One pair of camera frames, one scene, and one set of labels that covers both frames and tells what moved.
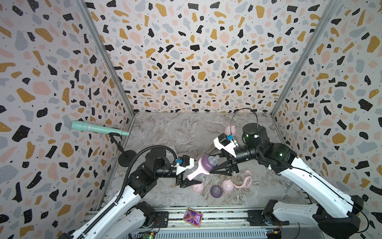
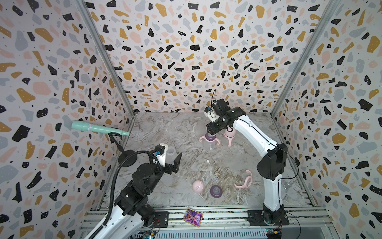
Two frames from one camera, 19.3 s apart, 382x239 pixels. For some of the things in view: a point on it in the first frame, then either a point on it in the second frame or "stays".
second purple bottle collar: (216, 191) stays
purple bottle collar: (206, 164) -> (210, 137)
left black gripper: (188, 183) -> (170, 167)
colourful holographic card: (193, 217) stays
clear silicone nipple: (215, 179) stays
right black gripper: (232, 163) -> (213, 130)
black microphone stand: (127, 158) stays
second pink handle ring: (244, 185) stays
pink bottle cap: (198, 188) stays
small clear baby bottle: (198, 178) -> (210, 146)
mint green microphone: (81, 125) stays
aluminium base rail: (228, 224) stays
